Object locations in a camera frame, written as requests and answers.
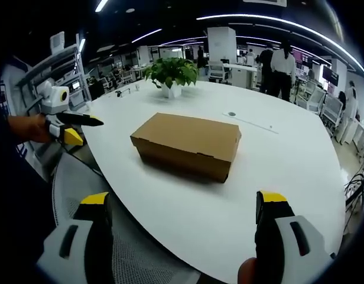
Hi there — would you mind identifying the white mesh office chair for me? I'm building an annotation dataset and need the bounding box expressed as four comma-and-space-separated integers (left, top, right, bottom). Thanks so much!
320, 95, 344, 137
295, 85, 327, 115

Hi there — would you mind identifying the white table cable cover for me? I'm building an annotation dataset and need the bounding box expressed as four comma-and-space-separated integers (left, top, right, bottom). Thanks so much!
222, 110, 280, 135

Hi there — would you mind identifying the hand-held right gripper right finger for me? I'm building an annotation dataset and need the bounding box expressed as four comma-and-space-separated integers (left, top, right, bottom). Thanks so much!
254, 190, 336, 284

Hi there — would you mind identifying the green potted plant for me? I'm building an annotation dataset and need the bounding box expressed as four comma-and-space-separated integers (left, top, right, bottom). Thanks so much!
142, 57, 199, 89

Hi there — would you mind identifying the white square pillar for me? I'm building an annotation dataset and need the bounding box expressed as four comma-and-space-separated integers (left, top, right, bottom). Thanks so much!
206, 26, 238, 75

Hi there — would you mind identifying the white plant pot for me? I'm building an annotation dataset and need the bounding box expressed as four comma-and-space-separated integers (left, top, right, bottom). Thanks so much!
160, 79, 183, 99

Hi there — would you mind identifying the brown cardboard shoe box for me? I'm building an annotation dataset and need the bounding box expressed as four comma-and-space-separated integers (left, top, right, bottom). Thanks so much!
129, 112, 242, 183

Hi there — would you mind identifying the person's left hand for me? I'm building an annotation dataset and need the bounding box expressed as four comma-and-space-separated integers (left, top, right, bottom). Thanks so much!
8, 114, 54, 144

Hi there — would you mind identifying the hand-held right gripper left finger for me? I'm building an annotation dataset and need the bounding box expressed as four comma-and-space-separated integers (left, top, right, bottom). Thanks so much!
36, 191, 114, 284

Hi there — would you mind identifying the person's right hand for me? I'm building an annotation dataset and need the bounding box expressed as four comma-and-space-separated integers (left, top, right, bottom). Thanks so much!
237, 257, 259, 284

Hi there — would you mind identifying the grey mesh office chair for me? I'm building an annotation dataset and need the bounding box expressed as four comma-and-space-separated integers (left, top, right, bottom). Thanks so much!
50, 152, 202, 284

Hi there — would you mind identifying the bundle of black cables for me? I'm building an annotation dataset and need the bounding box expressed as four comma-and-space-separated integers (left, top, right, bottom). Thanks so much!
343, 165, 364, 235

